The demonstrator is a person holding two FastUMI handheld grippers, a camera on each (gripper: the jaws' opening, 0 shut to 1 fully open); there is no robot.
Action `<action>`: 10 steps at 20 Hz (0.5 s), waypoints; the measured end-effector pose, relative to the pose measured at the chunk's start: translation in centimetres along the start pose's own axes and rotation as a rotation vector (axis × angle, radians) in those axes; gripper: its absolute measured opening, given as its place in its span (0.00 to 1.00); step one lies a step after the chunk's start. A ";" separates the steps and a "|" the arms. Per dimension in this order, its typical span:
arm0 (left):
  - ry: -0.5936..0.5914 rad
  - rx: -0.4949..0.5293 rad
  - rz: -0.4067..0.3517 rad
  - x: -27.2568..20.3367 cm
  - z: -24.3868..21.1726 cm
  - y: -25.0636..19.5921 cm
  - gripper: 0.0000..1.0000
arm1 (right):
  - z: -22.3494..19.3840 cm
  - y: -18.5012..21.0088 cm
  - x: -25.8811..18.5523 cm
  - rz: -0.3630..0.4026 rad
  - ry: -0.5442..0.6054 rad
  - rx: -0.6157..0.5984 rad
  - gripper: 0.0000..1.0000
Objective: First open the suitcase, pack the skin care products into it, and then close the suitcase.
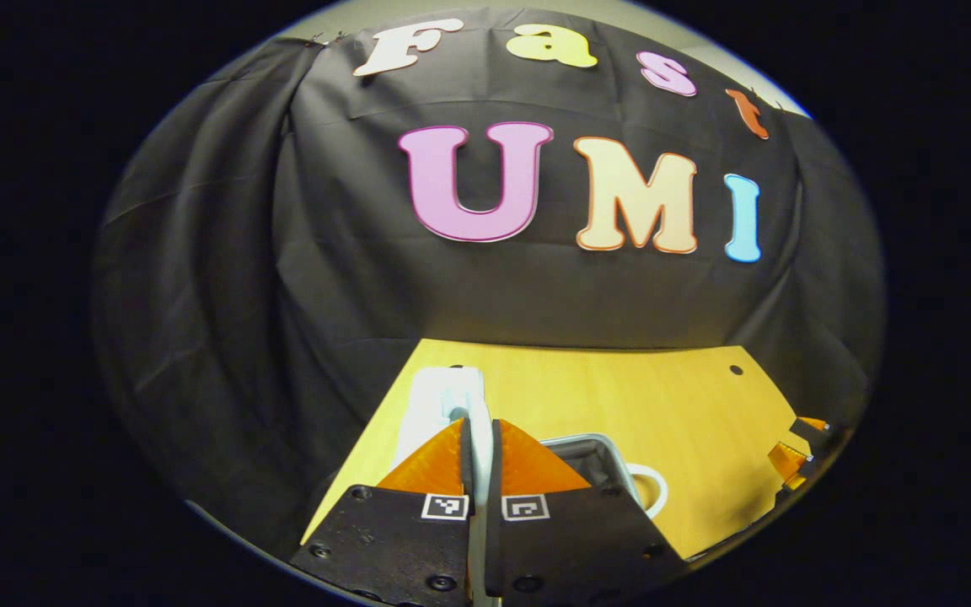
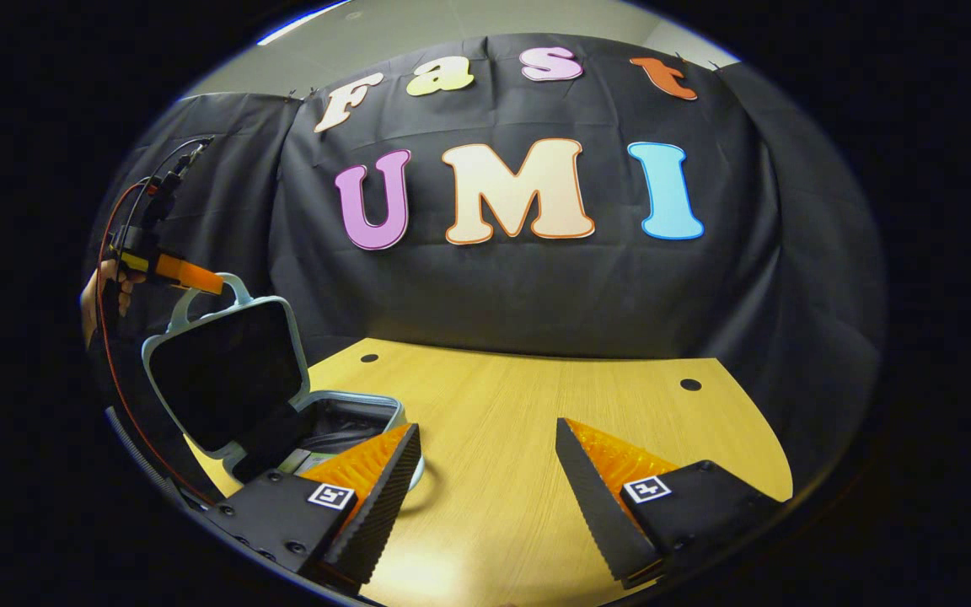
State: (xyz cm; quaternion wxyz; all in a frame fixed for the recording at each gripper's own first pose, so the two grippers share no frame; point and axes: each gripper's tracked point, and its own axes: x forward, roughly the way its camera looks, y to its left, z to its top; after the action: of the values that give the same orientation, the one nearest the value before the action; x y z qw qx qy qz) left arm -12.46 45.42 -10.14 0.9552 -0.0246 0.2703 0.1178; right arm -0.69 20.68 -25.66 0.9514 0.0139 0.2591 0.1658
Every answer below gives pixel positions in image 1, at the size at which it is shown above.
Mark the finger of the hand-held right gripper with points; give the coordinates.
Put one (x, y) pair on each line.
(789, 464)
(812, 430)

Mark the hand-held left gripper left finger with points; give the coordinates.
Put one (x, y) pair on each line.
(466, 459)

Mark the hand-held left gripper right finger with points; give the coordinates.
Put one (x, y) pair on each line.
(496, 459)

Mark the small light blue suitcase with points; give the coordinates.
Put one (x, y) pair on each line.
(435, 405)

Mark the black backdrop cloth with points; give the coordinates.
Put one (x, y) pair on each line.
(325, 278)

